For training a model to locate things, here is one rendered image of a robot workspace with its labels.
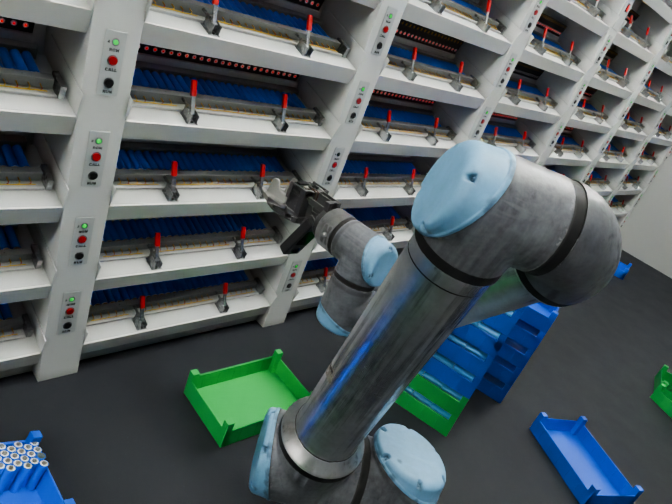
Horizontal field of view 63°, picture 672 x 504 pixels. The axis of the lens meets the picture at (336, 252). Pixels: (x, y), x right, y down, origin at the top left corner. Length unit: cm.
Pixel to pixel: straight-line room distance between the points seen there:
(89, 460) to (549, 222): 111
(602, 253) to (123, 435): 114
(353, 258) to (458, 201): 52
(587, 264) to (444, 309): 16
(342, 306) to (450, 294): 48
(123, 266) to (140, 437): 41
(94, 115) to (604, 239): 93
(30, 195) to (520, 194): 97
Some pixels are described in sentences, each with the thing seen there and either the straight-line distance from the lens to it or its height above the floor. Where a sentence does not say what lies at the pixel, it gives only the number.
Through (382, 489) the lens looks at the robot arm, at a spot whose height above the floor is 37.
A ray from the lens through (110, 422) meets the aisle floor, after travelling 148.
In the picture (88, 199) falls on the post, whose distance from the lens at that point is 127.
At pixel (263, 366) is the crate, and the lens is 169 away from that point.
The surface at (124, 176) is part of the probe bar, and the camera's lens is 136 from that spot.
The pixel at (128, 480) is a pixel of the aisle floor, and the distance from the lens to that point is 138.
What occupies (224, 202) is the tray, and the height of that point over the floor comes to 49.
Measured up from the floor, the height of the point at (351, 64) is 89.
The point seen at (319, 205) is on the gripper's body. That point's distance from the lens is 116.
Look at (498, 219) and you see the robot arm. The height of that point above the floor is 93.
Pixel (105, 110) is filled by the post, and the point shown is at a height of 70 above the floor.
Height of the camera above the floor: 109
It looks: 25 degrees down
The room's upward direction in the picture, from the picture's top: 22 degrees clockwise
